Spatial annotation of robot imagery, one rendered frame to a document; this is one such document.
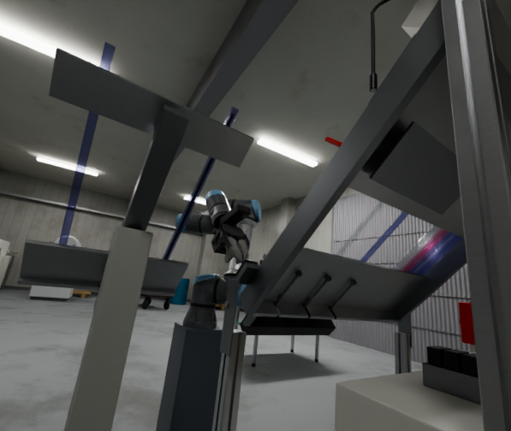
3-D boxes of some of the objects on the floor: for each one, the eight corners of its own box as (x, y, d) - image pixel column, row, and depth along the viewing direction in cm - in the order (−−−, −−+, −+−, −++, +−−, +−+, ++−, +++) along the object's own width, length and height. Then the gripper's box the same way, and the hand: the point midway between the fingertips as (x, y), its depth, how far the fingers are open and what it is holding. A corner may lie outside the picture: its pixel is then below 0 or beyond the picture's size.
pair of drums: (182, 302, 878) (186, 278, 898) (192, 305, 790) (196, 279, 810) (162, 300, 846) (166, 275, 866) (169, 304, 758) (175, 276, 778)
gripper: (228, 234, 92) (246, 280, 76) (204, 229, 88) (217, 277, 71) (240, 215, 89) (259, 259, 73) (215, 208, 84) (231, 254, 68)
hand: (242, 257), depth 72 cm, fingers closed
